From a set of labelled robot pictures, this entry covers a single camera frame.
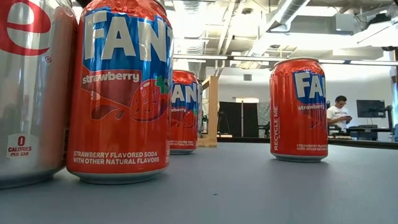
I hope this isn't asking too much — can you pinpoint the black partition panel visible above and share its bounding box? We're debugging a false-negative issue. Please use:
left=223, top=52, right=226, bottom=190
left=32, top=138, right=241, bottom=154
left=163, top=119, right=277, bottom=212
left=243, top=102, right=259, bottom=138
left=219, top=101, right=243, bottom=138

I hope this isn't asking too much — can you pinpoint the silver Diet Coke can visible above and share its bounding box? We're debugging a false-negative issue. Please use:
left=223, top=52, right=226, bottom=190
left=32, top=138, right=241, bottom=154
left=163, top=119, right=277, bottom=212
left=0, top=0, right=78, bottom=190

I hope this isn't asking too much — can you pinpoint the dark desk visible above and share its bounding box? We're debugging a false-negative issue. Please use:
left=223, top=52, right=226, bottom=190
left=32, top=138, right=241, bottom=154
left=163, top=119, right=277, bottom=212
left=328, top=124, right=392, bottom=141

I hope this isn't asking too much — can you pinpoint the ceiling light strip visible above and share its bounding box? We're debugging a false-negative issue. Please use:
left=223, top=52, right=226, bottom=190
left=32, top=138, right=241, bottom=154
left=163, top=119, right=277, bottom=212
left=172, top=54, right=229, bottom=60
left=233, top=55, right=289, bottom=62
left=318, top=58, right=398, bottom=66

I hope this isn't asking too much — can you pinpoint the black computer monitor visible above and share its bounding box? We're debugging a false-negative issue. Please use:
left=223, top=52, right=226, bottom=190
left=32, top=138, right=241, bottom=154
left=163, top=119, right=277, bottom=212
left=356, top=99, right=386, bottom=119

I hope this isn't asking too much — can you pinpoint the red Fanta strawberry can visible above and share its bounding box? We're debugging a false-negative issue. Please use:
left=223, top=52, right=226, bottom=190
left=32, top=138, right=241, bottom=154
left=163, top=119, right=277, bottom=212
left=169, top=70, right=203, bottom=156
left=269, top=57, right=329, bottom=163
left=65, top=0, right=174, bottom=185

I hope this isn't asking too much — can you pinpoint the person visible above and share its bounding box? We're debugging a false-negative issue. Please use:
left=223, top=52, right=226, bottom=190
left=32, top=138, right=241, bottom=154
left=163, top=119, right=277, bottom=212
left=326, top=95, right=353, bottom=131

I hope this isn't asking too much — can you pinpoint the grey ceiling air unit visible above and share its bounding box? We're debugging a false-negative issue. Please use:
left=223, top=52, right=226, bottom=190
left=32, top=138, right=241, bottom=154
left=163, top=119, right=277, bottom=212
left=289, top=14, right=355, bottom=35

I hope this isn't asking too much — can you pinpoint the silver ventilation duct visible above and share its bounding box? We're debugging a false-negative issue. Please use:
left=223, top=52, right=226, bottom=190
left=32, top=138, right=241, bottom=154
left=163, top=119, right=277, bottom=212
left=248, top=0, right=312, bottom=57

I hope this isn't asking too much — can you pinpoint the wooden slatted shelf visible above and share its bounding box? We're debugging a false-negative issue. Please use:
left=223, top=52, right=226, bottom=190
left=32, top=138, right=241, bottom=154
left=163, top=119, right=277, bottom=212
left=197, top=74, right=220, bottom=149

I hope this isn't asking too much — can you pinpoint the black monitor stand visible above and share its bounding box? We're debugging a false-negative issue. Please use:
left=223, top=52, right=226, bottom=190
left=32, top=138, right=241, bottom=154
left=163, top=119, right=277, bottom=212
left=384, top=105, right=394, bottom=131

